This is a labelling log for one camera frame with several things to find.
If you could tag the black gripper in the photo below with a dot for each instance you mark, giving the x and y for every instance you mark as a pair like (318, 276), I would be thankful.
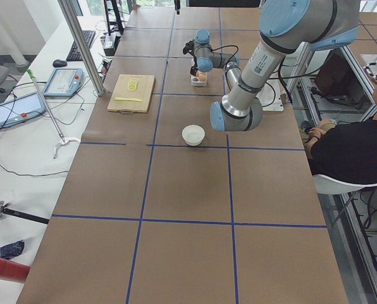
(194, 69)

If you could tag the brown egg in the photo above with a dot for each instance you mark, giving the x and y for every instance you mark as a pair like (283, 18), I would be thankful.
(202, 77)

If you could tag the clear plastic egg box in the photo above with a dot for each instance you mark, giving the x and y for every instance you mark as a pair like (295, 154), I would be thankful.
(196, 82)

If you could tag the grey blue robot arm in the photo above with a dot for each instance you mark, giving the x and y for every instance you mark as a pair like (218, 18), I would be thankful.
(205, 58)
(284, 25)

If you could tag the lemon slice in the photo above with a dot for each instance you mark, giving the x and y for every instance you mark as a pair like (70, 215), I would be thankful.
(132, 85)

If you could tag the white ceramic bowl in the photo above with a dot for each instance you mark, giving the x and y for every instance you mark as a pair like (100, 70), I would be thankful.
(193, 135)

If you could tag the wooden cutting board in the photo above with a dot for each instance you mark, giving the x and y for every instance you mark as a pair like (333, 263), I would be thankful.
(144, 91)

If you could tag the yellow plastic knife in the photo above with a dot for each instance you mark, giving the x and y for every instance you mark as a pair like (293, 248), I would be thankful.
(128, 99)

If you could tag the teach pendant tablet rear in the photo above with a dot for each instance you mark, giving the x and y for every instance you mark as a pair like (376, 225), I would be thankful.
(63, 82)

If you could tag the teach pendant tablet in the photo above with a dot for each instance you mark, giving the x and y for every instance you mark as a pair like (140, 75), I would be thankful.
(20, 110)
(63, 82)

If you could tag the black computer mouse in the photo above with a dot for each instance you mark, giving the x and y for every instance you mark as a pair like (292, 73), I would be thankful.
(59, 63)

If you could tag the reacher grabber stick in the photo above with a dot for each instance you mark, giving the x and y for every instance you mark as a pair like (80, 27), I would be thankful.
(63, 140)

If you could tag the white chair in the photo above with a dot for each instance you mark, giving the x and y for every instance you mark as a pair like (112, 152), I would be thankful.
(328, 185)

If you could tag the teach pendant tablet front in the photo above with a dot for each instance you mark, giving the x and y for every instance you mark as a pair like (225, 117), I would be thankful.
(20, 110)

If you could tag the seated person in black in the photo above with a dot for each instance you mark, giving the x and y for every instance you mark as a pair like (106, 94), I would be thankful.
(347, 153)

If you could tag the red cylinder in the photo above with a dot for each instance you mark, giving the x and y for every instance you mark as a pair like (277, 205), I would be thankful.
(13, 271)

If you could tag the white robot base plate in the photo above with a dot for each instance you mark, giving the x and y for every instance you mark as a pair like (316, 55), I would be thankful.
(270, 96)

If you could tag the aluminium frame post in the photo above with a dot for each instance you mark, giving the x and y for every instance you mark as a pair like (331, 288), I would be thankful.
(76, 31)

